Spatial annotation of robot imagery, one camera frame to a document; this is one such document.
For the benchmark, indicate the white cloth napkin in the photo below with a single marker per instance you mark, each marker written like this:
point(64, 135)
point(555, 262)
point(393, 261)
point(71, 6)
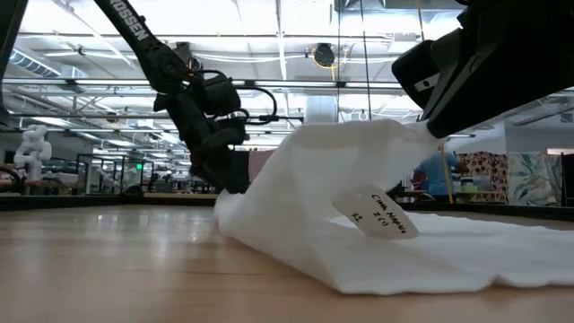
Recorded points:
point(314, 202)

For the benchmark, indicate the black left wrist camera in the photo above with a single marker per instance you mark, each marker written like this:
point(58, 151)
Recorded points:
point(220, 94)

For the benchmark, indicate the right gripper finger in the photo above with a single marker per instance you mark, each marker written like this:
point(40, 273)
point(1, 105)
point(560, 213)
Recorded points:
point(475, 103)

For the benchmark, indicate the pink cloth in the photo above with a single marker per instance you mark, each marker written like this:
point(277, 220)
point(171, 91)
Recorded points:
point(260, 163)

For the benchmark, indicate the person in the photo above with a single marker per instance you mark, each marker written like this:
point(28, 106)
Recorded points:
point(435, 172)

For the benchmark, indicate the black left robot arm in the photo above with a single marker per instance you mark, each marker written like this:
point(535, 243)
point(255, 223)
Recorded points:
point(148, 45)

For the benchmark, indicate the dark cabinet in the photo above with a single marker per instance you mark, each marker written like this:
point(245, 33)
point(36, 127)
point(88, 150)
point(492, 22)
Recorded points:
point(568, 179)

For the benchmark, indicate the brown patterned cloth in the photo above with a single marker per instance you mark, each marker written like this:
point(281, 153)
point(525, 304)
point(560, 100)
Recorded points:
point(484, 170)

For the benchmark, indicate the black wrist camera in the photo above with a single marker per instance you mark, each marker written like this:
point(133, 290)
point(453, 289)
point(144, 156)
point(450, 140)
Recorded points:
point(419, 74)
point(220, 94)

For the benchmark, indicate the black metal table frame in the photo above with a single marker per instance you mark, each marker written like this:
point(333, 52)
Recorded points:
point(67, 203)

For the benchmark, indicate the floral patterned cloth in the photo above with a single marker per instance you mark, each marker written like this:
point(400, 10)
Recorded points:
point(533, 179)

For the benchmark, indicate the black framed glass enclosure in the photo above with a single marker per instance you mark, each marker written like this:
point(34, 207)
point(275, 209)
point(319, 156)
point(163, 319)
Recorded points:
point(103, 172)

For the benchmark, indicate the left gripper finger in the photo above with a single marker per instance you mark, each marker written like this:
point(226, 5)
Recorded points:
point(217, 172)
point(226, 139)

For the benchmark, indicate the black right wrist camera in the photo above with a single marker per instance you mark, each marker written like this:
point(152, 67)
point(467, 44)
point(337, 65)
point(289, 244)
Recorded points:
point(419, 74)

